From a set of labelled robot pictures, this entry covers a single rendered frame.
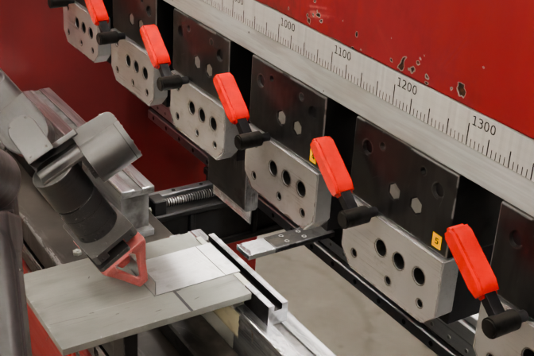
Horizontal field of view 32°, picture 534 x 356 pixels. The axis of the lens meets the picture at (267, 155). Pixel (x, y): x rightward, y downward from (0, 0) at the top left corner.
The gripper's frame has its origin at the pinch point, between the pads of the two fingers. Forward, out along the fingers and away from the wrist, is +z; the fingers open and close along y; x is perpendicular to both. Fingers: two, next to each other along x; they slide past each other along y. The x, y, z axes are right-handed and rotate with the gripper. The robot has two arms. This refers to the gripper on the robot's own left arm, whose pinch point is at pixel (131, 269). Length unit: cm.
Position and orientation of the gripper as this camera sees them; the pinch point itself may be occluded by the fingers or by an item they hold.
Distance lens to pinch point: 127.3
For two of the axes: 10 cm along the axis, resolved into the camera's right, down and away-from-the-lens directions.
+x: -7.4, 6.3, -2.3
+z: 4.0, 6.9, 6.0
